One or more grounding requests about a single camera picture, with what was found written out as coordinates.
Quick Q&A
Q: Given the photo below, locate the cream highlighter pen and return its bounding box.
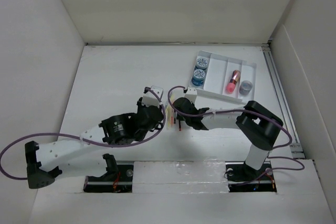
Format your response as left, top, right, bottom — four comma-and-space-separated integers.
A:
166, 106, 172, 130

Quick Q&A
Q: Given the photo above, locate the clear marker tube pink cap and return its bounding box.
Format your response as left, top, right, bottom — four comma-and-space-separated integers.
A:
225, 70, 241, 93

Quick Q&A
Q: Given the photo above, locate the blue cleaning gel jar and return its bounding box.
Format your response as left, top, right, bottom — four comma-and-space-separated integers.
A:
191, 68, 206, 87
195, 56, 209, 70

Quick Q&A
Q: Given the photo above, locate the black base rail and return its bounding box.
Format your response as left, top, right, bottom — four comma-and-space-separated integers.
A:
83, 161, 277, 194

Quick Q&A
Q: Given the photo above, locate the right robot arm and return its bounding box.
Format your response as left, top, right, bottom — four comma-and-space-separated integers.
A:
173, 98, 284, 182

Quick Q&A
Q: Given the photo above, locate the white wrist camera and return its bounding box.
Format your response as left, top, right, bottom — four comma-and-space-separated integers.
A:
183, 87, 197, 104
141, 86, 163, 108

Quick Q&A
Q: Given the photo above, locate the clear jar of paper clips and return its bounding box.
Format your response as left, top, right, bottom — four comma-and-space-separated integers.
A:
239, 80, 253, 95

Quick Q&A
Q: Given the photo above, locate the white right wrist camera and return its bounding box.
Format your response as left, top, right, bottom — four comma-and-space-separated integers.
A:
183, 87, 197, 104

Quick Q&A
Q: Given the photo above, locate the white compartment organizer tray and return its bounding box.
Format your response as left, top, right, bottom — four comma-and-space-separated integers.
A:
190, 50, 257, 104

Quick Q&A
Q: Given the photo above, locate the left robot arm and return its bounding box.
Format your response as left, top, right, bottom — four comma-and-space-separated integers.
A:
25, 97, 165, 189

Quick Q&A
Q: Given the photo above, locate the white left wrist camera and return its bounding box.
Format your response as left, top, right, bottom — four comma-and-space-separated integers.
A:
141, 86, 163, 108

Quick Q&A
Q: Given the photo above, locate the orange highlighter pen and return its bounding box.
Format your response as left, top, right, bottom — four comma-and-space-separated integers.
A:
169, 109, 176, 127

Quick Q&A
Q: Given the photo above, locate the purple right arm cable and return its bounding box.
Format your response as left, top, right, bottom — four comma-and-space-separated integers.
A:
167, 85, 305, 184

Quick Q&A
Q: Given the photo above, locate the yellow highlighter pen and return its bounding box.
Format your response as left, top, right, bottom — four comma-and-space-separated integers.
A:
168, 94, 175, 106

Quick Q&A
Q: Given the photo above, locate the aluminium side rail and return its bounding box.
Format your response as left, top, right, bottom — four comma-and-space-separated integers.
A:
261, 44, 306, 159

